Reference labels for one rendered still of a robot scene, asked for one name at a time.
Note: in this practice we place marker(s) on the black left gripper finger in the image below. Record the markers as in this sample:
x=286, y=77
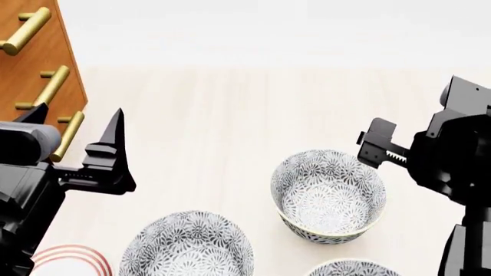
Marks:
x=115, y=155
x=36, y=115

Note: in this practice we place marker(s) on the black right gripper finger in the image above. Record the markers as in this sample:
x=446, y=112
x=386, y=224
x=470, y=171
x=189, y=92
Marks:
x=377, y=143

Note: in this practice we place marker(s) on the black white floral bowl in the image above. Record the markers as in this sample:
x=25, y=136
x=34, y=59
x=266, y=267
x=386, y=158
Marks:
x=188, y=247
x=330, y=195
x=351, y=268

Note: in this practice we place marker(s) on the wooden drawer cabinet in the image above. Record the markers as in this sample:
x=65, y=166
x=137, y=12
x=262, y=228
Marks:
x=34, y=77

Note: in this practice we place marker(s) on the white plate red rings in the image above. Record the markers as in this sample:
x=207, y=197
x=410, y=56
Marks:
x=73, y=263

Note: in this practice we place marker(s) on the grey left gripper camera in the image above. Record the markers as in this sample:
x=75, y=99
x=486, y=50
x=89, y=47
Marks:
x=27, y=142

